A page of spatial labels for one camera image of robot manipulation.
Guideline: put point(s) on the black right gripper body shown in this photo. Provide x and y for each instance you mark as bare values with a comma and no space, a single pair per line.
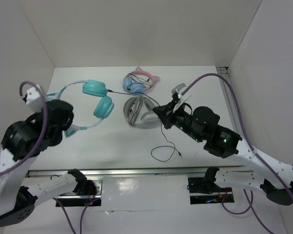
181,118

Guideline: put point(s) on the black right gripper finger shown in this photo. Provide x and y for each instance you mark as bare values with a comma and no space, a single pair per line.
169,123
164,112

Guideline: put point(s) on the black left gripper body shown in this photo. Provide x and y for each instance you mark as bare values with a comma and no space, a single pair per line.
58,138

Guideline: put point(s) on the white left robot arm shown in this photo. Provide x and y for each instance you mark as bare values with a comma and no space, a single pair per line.
23,141

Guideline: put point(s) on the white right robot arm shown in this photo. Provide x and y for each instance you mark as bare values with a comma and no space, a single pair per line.
267,176

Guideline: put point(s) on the white grey headphones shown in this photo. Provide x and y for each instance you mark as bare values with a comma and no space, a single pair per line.
138,113

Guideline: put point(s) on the pink blue cat-ear headphones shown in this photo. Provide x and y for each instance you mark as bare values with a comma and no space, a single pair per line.
139,81

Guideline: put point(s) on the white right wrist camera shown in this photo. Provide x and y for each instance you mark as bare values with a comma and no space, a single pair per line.
178,97

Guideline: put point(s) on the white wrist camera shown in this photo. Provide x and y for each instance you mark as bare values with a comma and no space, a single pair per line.
178,97
33,100

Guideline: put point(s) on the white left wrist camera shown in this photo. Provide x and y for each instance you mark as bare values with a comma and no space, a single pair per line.
33,100

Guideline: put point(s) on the aluminium side rail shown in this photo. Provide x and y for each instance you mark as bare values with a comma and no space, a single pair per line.
233,113

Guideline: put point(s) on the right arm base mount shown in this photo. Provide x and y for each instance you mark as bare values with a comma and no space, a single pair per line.
203,190

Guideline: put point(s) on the aluminium front rail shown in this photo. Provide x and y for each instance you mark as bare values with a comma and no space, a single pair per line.
123,172

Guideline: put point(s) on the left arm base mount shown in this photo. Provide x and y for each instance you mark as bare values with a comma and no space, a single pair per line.
87,192

